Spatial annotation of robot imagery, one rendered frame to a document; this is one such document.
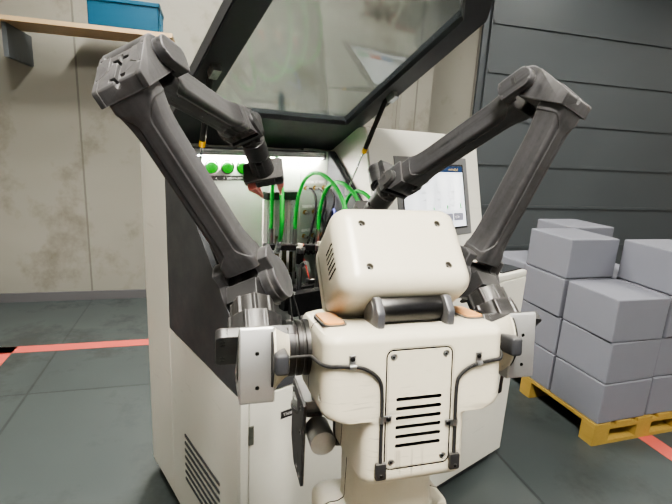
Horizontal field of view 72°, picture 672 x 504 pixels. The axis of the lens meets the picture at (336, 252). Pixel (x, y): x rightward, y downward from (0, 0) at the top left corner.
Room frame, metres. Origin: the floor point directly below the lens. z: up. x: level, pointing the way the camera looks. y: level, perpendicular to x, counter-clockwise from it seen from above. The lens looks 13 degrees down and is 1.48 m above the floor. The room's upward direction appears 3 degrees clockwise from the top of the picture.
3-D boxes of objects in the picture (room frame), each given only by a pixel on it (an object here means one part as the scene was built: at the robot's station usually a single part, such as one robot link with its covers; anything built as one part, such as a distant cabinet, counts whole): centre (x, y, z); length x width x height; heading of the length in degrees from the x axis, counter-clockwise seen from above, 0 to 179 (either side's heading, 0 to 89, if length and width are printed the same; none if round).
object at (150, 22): (3.66, 1.63, 2.28); 0.48 x 0.36 x 0.19; 106
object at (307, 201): (1.89, 0.10, 1.20); 0.13 x 0.03 x 0.31; 128
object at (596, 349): (2.74, -1.57, 0.52); 1.05 x 0.70 x 1.04; 18
